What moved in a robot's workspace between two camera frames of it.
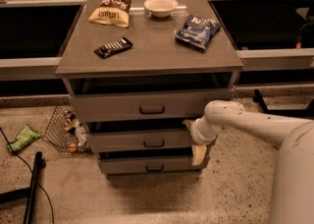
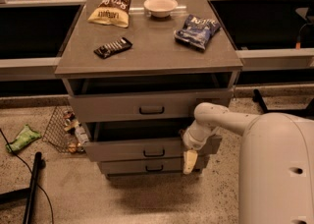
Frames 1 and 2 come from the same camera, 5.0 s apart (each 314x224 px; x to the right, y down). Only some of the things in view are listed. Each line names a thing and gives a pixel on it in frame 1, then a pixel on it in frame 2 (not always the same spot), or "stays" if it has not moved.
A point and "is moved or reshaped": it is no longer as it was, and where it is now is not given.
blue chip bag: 197,31 stays
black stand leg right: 303,113 stays
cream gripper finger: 189,124 -> 183,132
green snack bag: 26,136 stays
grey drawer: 158,140 is moved or reshaped
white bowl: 161,7 stays
